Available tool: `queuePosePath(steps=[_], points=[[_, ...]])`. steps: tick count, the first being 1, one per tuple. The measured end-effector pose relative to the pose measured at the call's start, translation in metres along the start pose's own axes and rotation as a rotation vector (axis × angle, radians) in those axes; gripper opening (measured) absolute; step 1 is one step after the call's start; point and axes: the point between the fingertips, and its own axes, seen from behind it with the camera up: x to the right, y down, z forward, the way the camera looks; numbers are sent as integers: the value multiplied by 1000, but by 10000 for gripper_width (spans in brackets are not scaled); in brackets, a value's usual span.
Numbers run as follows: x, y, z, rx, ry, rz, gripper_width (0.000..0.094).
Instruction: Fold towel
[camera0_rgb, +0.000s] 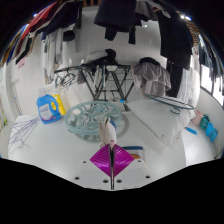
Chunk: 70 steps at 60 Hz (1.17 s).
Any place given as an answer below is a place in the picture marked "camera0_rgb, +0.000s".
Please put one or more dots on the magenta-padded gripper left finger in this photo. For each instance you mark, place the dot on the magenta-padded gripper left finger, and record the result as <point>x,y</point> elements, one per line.
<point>101,160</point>

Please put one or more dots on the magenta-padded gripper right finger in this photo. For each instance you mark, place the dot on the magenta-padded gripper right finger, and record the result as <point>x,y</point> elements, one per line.
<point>122,160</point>

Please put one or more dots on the round pale blue drying hanger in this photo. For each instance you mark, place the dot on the round pale blue drying hanger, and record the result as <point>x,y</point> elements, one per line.
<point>85,116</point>

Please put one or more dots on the white pillow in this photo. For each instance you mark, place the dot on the white pillow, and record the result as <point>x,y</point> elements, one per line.
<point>160,121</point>

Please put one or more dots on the yellow bottle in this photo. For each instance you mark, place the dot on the yellow bottle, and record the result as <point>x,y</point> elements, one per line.
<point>61,105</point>

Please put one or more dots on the blue detergent bottle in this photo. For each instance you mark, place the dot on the blue detergent bottle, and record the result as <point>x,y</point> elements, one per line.
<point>48,110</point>

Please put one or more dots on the black folding drying rack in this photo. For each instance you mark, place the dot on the black folding drying rack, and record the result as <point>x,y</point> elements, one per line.
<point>96,83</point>

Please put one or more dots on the grey garment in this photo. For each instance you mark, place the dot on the grey garment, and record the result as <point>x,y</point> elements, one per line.
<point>151,80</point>

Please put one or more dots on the pink bucket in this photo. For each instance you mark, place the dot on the pink bucket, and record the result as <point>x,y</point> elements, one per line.
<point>197,118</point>

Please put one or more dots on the teal plastic items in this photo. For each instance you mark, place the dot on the teal plastic items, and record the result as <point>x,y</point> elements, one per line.
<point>210,130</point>

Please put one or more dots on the black and white clothes heap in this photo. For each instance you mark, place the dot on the black and white clothes heap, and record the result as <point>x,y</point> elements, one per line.
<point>100,57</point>

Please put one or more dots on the white hanging garments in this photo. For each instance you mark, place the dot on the white hanging garments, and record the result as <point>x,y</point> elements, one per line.
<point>51,53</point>

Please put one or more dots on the long black hanging garments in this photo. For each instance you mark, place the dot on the long black hanging garments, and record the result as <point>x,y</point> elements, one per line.
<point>175,43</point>

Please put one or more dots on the row of colourful hanging clothes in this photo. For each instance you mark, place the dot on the row of colourful hanging clothes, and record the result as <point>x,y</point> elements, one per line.
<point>16,43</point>

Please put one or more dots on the red t-shirt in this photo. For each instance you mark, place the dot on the red t-shirt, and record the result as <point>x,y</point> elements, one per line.
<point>40,18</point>

